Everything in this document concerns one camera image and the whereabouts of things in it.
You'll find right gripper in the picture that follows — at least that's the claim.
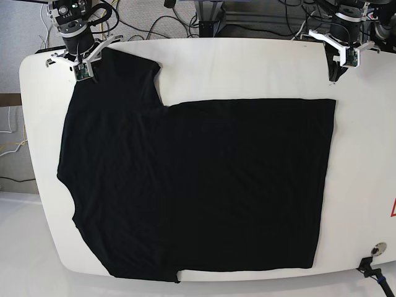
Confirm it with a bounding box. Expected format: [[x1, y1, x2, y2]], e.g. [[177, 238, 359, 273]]
[[58, 20, 98, 84]]

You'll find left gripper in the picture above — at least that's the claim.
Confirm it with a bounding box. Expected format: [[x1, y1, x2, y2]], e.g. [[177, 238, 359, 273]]
[[327, 18, 361, 82]]

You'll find black T-shirt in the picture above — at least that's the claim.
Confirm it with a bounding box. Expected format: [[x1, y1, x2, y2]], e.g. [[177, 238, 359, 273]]
[[57, 48, 336, 282]]

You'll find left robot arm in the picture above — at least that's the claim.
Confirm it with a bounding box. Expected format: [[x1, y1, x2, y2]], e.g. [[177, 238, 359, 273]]
[[317, 1, 395, 82]]

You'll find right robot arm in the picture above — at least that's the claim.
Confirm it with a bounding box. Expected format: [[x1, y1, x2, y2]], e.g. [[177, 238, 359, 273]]
[[46, 1, 96, 81]]

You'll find red warning sticker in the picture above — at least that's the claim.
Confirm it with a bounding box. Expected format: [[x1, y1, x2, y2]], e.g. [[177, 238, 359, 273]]
[[390, 199, 396, 217]]

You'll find round metal table grommet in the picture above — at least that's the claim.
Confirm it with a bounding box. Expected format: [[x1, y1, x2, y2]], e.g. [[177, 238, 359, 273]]
[[371, 242, 387, 257]]

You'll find yellow cable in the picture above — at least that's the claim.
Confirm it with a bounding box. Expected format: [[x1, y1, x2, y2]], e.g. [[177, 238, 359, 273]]
[[98, 0, 120, 41]]

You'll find black frame base post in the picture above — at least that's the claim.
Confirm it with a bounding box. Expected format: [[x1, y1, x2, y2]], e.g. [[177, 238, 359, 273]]
[[199, 20, 226, 38]]

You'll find black clamp with cable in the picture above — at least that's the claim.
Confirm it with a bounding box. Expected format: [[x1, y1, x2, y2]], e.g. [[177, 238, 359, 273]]
[[357, 257, 395, 297]]

